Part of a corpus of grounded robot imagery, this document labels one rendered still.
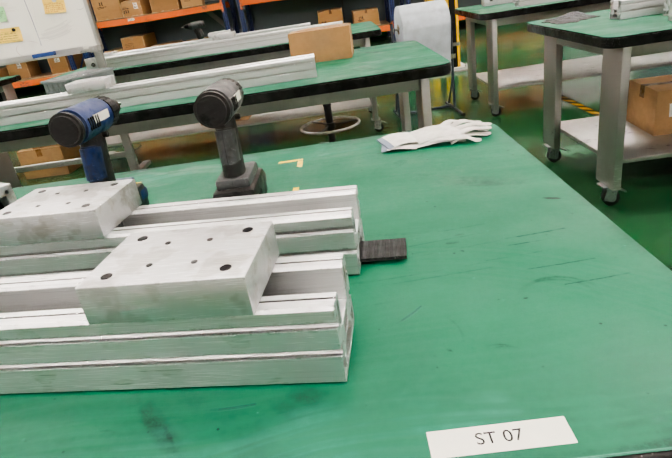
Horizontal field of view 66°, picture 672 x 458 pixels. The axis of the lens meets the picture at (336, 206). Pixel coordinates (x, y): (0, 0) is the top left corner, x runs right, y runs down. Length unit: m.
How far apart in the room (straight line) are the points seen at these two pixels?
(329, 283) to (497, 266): 0.23
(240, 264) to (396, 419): 0.19
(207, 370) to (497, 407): 0.26
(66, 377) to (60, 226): 0.22
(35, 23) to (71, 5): 0.26
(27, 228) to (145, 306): 0.32
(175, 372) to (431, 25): 3.84
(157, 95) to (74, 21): 1.54
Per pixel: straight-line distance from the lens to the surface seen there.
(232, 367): 0.52
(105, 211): 0.74
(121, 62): 4.31
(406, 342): 0.54
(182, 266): 0.49
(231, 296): 0.46
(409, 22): 4.18
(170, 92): 2.28
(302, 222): 0.63
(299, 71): 2.20
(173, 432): 0.52
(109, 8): 10.93
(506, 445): 0.45
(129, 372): 0.57
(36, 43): 3.88
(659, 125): 2.98
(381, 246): 0.70
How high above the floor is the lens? 1.12
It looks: 23 degrees down
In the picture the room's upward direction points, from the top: 9 degrees counter-clockwise
